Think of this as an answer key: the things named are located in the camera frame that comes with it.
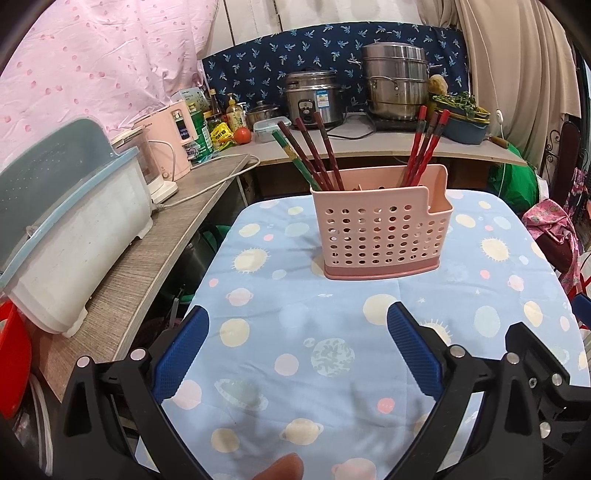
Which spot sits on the amber sauce bottle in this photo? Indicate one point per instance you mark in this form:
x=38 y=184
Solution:
x=235 y=113

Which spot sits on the person's left hand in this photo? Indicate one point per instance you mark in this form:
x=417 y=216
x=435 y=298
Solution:
x=281 y=468

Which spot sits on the stacked steel steamer pot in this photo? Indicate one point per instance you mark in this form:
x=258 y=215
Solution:
x=395 y=78

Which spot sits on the pink perforated utensil basket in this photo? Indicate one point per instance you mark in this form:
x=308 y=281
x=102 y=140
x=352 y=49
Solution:
x=378 y=230

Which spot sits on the bright red chopstick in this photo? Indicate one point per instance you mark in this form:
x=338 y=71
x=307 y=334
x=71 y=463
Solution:
x=415 y=143
x=437 y=134

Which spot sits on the yellow snack packet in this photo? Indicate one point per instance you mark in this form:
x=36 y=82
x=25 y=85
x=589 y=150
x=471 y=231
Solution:
x=221 y=136

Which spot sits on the pink patterned cloth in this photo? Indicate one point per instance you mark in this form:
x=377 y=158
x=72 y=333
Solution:
x=551 y=230

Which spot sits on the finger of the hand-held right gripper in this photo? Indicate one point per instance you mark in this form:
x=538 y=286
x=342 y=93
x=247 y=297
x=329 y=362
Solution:
x=582 y=311
x=545 y=364

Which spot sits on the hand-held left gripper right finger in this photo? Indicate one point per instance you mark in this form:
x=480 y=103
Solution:
x=415 y=355

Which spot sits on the green chopstick gold band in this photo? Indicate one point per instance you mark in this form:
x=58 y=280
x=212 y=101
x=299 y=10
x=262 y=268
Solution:
x=295 y=160

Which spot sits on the green tin can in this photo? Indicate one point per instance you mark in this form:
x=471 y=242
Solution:
x=202 y=138

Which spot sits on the beige curtain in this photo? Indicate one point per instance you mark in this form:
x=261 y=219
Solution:
x=517 y=50

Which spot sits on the clear plastic food container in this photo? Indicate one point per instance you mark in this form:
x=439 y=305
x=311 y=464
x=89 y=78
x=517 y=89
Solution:
x=270 y=130

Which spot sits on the dark sauce bottle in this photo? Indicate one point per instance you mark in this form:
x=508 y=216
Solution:
x=214 y=101

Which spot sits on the small steel lidded pot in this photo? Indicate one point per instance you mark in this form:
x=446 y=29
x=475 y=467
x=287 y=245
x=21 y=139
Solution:
x=263 y=115

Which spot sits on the green and white carton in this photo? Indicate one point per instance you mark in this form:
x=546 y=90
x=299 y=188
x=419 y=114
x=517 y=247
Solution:
x=191 y=98

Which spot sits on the brown ginger root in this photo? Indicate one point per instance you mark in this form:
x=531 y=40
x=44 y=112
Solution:
x=437 y=85

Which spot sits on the white dish drainer box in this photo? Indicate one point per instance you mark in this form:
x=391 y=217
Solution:
x=78 y=230

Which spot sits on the red plastic bin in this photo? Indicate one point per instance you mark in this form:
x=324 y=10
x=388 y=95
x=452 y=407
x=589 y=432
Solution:
x=14 y=355

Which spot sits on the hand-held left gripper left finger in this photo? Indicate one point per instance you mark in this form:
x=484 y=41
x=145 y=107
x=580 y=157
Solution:
x=180 y=355

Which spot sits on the black induction cooker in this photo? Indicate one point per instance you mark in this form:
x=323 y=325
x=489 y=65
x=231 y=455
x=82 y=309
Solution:
x=392 y=123

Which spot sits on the pink dotted cloth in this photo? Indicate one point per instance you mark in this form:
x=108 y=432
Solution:
x=92 y=60

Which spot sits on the steel rice cooker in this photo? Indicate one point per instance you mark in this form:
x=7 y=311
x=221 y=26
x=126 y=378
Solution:
x=314 y=97

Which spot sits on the navy floral cloth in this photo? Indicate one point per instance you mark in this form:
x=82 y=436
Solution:
x=258 y=60

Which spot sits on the red tomato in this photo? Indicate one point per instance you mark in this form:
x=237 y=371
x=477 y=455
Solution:
x=242 y=135

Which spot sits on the dark ornate chair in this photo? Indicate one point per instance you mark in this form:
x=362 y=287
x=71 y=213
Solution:
x=561 y=138

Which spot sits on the wooden counter shelf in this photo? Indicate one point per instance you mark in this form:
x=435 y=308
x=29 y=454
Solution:
x=152 y=258

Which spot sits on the white countertop appliance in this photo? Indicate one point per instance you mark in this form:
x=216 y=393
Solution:
x=154 y=177

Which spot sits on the blue planet-print tablecloth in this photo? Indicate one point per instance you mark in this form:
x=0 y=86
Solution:
x=323 y=323

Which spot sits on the green bag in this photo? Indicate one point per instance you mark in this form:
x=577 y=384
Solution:
x=512 y=175

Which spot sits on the blue planter basin with greens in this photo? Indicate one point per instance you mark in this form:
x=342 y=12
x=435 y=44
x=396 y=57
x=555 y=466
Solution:
x=464 y=127

